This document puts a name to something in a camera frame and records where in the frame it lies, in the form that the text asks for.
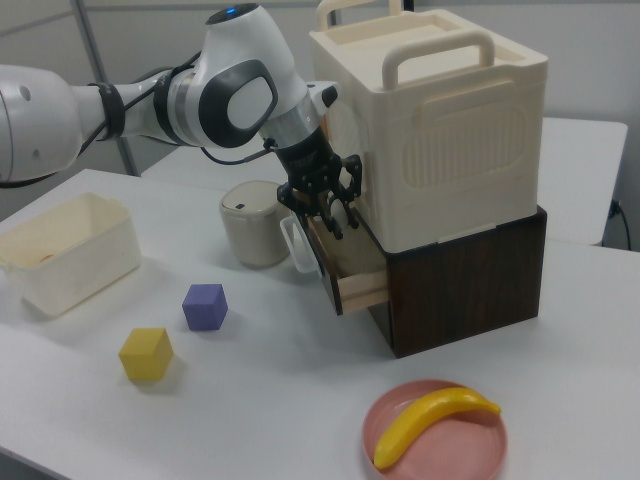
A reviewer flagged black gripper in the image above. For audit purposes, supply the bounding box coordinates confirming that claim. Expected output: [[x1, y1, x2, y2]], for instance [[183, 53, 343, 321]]
[[272, 123, 364, 242]]

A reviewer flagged dark wooden drawer cabinet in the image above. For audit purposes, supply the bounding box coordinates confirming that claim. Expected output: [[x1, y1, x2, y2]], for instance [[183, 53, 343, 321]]
[[322, 199, 549, 360]]

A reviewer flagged yellow toy banana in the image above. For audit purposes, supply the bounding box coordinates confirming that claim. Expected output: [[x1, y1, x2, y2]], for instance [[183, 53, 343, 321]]
[[373, 386, 502, 470]]

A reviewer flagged beige lidded trash can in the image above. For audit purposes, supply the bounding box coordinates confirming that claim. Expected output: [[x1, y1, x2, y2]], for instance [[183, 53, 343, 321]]
[[218, 179, 293, 268]]

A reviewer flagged cream plastic storage cabinet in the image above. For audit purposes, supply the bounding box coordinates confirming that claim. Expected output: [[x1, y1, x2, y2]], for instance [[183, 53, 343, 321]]
[[308, 0, 551, 253]]

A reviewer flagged purple foam cube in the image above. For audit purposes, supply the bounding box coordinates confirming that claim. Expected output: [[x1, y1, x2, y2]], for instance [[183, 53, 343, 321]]
[[181, 283, 230, 332]]

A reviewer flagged yellow foam cube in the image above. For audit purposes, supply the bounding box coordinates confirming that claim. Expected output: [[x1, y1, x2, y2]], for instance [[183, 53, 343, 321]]
[[118, 327, 175, 383]]

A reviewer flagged cream plastic open bin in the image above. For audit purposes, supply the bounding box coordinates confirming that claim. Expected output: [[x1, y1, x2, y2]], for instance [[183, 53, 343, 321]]
[[0, 192, 143, 318]]

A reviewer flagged pink plate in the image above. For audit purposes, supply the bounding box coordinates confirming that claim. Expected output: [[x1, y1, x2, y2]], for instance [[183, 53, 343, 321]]
[[362, 379, 510, 480]]

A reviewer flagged wooden drawer with white handle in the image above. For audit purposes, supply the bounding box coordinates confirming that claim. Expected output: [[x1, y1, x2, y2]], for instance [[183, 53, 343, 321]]
[[279, 212, 390, 317]]

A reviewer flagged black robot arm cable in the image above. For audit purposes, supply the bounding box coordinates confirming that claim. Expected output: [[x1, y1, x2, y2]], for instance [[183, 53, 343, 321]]
[[79, 52, 281, 167]]

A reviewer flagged black wall cable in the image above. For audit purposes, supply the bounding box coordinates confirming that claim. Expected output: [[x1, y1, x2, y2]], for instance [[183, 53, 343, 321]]
[[607, 198, 632, 251]]

